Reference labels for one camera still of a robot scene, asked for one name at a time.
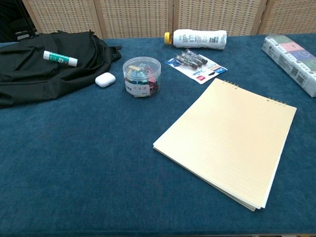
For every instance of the clear jar of binder clips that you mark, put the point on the clear jar of binder clips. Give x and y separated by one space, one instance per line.
142 76

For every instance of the black backpack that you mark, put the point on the black backpack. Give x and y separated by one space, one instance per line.
37 79

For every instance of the blue table cover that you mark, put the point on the blue table cover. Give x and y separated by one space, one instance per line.
74 153

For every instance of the wicker folding screen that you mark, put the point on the wicker folding screen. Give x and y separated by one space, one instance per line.
138 17

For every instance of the white bottle yellow cap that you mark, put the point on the white bottle yellow cap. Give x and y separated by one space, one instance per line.
197 39

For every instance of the white earbuds case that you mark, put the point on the white earbuds case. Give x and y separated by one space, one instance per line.
105 80

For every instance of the blister card of pens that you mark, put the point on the blister card of pens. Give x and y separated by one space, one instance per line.
197 70

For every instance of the white green glue stick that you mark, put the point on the white green glue stick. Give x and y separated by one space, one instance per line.
60 58

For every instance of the multipack of pocket tissues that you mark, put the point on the multipack of pocket tissues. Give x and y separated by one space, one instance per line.
291 61

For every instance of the black tripod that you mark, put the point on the black tripod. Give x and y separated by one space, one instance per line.
30 27

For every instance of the spiral notebook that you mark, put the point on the spiral notebook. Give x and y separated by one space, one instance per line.
222 138

